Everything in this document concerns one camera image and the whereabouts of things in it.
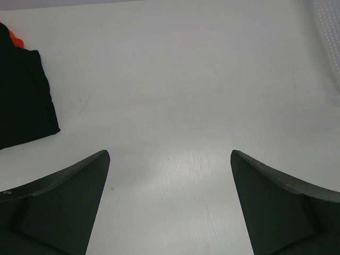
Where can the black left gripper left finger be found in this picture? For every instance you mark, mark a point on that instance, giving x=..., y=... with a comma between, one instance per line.
x=56, y=213

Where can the folded orange t shirt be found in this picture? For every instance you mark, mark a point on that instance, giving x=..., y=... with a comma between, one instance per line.
x=16, y=41

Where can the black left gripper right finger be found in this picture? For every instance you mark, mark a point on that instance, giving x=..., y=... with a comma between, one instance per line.
x=284, y=214

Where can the folded black t shirt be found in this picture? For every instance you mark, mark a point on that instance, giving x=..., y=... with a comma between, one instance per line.
x=27, y=109

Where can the white plastic basket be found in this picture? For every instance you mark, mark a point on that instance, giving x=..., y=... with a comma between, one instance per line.
x=325, y=14

